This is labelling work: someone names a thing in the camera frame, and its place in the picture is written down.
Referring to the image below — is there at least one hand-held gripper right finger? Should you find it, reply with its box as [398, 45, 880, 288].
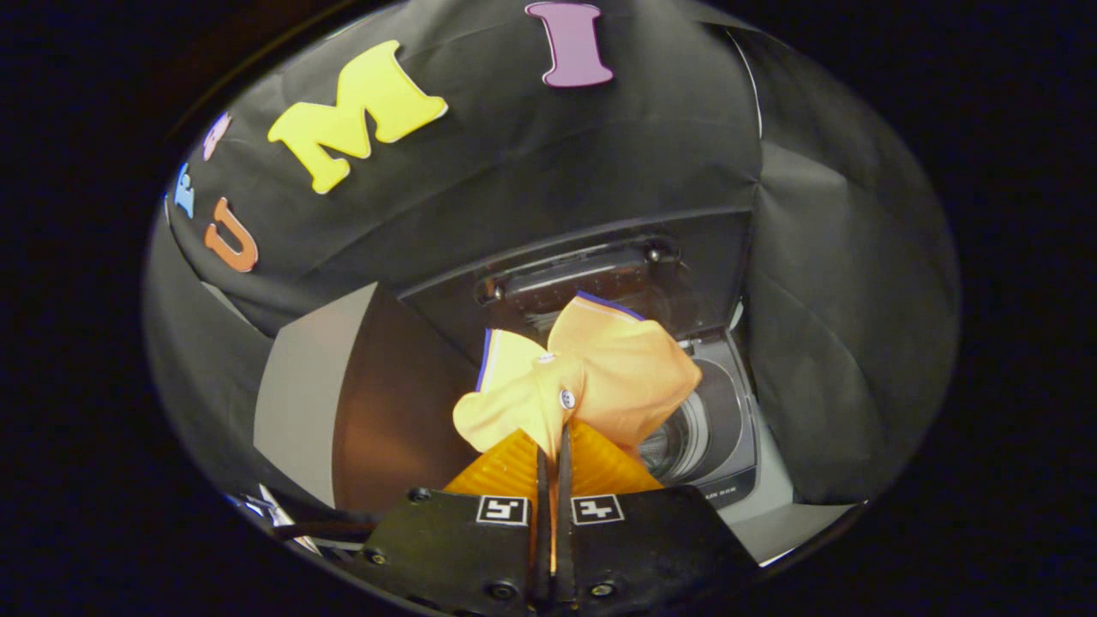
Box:
[553, 420, 760, 611]

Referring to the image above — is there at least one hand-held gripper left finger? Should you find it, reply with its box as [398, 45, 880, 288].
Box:
[360, 428, 550, 614]

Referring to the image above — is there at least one yellow polo shirt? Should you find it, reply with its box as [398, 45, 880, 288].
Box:
[453, 291, 702, 459]

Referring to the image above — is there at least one grey cabinet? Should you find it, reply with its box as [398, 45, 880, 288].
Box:
[253, 283, 483, 517]

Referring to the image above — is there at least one blue and white clutter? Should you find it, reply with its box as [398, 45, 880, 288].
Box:
[227, 484, 331, 551]

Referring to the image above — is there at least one black backdrop cloth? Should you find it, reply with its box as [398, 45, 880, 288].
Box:
[141, 0, 961, 506]

